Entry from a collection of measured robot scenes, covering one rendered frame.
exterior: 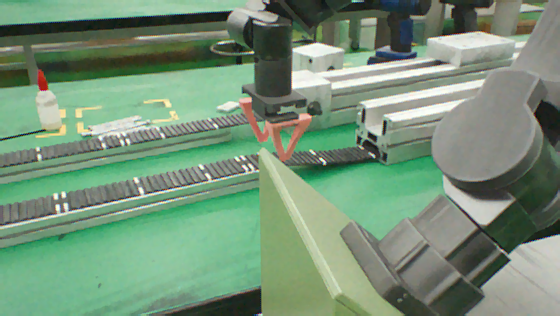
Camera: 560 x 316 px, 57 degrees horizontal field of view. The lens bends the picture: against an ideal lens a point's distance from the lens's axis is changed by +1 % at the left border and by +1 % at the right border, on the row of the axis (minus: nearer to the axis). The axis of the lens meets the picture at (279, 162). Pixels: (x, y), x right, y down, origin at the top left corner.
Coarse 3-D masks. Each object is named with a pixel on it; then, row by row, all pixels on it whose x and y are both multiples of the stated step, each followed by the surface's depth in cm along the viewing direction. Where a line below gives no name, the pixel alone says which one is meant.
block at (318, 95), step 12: (300, 72) 104; (300, 84) 97; (312, 84) 97; (324, 84) 98; (312, 96) 97; (324, 96) 99; (288, 108) 97; (300, 108) 97; (312, 108) 98; (324, 108) 100; (312, 120) 100; (324, 120) 101; (288, 132) 99
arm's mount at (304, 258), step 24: (264, 168) 45; (288, 168) 48; (264, 192) 46; (288, 192) 39; (312, 192) 48; (264, 216) 47; (288, 216) 38; (312, 216) 39; (336, 216) 47; (264, 240) 49; (288, 240) 39; (312, 240) 33; (336, 240) 39; (264, 264) 50; (288, 264) 39; (312, 264) 33; (336, 264) 33; (264, 288) 52; (288, 288) 40; (312, 288) 33; (336, 288) 29; (360, 288) 33; (264, 312) 53; (288, 312) 42; (312, 312) 34; (336, 312) 29; (360, 312) 30; (384, 312) 33
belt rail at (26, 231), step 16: (240, 176) 78; (256, 176) 79; (160, 192) 73; (176, 192) 74; (192, 192) 76; (208, 192) 77; (224, 192) 78; (96, 208) 70; (112, 208) 71; (128, 208) 73; (144, 208) 73; (160, 208) 74; (16, 224) 66; (32, 224) 67; (48, 224) 68; (64, 224) 69; (80, 224) 70; (96, 224) 71; (0, 240) 66; (16, 240) 67; (32, 240) 68
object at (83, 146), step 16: (160, 128) 94; (176, 128) 93; (192, 128) 93; (208, 128) 94; (224, 128) 95; (64, 144) 87; (80, 144) 87; (96, 144) 87; (112, 144) 87; (128, 144) 88; (0, 160) 82; (16, 160) 82; (32, 160) 82
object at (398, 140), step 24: (408, 96) 94; (432, 96) 95; (456, 96) 98; (360, 120) 92; (384, 120) 86; (408, 120) 85; (432, 120) 89; (360, 144) 94; (384, 144) 87; (408, 144) 88
